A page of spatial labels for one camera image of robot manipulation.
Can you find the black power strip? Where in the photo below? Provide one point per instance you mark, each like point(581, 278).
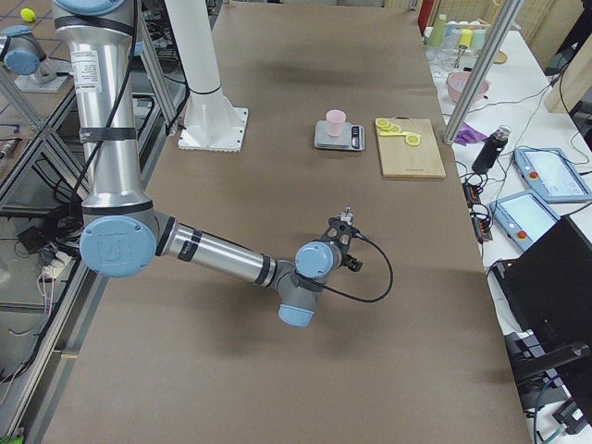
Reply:
point(479, 213)

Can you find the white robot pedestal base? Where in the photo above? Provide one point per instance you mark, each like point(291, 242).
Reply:
point(211, 122)

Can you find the lemon slice by knife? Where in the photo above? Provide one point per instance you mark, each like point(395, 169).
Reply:
point(412, 139)

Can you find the far teach pendant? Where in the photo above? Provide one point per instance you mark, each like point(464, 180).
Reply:
point(549, 174)

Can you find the glass sauce dispenser bottle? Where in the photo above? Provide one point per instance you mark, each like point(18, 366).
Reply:
point(346, 216)

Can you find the aluminium frame post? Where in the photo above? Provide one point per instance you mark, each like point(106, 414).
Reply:
point(507, 14)

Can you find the yellow plastic knife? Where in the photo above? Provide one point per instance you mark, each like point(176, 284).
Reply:
point(389, 134)

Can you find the teach pendant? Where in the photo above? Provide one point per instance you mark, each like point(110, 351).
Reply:
point(524, 217)
point(549, 174)

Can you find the green cup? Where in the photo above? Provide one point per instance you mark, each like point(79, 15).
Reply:
point(435, 37)

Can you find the purple cloth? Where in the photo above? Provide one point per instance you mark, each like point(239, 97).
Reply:
point(469, 135)

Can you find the lemon slice near handle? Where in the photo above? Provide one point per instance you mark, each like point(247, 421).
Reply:
point(383, 123)

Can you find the near teach pendant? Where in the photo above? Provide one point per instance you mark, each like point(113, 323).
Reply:
point(524, 217)

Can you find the black water bottle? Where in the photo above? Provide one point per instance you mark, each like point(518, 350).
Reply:
point(493, 146)

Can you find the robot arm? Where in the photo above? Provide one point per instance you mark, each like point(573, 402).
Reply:
point(122, 231)
point(22, 54)

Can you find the pink bowl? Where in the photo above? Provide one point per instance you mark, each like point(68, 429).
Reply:
point(456, 82)

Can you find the black computer monitor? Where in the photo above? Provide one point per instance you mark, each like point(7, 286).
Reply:
point(548, 289)

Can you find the pink plastic cup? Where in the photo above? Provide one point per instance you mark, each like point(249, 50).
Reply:
point(335, 120)

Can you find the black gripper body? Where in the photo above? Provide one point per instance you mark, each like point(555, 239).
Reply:
point(353, 265)

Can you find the silver kitchen scale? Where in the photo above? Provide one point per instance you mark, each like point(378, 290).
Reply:
point(351, 137)

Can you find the wooden cutting board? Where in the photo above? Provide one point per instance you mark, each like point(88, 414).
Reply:
point(398, 160)

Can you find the yellow cup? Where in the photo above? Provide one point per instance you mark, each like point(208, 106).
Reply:
point(465, 39)

